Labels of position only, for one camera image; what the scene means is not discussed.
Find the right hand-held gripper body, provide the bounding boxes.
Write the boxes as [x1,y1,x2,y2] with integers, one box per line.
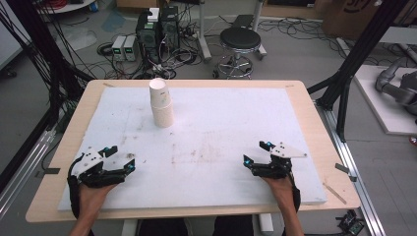
[251,142,309,180]

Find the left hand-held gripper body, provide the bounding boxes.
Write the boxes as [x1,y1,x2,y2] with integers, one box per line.
[72,147,130,189]

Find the person's right hand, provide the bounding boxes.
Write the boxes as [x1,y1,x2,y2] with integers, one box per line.
[261,175,295,206]

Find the person's left hand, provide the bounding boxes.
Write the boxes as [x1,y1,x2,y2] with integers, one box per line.
[78,182,118,217]

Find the black tape strip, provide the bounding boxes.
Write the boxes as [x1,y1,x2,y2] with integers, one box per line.
[34,167,61,179]
[334,162,358,183]

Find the white foam mat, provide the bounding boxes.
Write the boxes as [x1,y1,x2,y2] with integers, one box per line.
[57,86,328,212]

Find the white table leg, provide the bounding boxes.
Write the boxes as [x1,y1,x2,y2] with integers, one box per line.
[258,213,275,236]

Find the thin wooden stick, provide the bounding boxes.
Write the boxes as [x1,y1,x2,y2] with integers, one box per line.
[322,182,348,206]

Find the person's legs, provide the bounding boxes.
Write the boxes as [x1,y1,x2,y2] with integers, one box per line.
[137,214,256,236]

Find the green circuit board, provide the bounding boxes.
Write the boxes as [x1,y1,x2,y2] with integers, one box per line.
[335,209,366,236]

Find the grey bench power supply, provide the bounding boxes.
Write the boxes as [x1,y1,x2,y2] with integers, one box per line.
[111,34,128,62]
[123,34,138,63]

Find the black round stool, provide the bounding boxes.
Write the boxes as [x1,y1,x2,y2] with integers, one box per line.
[211,27,264,81]

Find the white platform board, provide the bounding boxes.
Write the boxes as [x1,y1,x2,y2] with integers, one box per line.
[353,64,417,137]

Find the white desk leg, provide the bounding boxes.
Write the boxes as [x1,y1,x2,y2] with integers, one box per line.
[251,0,268,61]
[196,0,213,64]

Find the black computer tower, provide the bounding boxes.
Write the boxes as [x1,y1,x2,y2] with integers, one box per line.
[135,11,162,64]
[159,5,181,51]

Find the small white box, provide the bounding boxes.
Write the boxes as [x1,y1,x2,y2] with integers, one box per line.
[147,7,161,24]

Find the cardboard box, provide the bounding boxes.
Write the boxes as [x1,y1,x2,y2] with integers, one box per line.
[322,0,409,41]

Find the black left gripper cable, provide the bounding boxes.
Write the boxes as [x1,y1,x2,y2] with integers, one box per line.
[66,152,86,220]

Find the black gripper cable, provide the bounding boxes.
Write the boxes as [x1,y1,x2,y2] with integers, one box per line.
[289,173,302,212]
[66,152,86,220]

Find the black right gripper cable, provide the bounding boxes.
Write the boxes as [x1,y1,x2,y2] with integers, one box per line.
[289,173,302,212]

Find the aluminium floor rail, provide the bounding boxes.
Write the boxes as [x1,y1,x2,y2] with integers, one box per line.
[0,130,57,221]
[315,100,387,236]

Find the tangle of floor cables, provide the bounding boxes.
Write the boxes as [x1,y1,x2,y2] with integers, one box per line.
[96,13,210,81]

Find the black metal frame post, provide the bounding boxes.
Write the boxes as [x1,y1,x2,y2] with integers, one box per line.
[0,0,96,195]
[307,0,411,143]

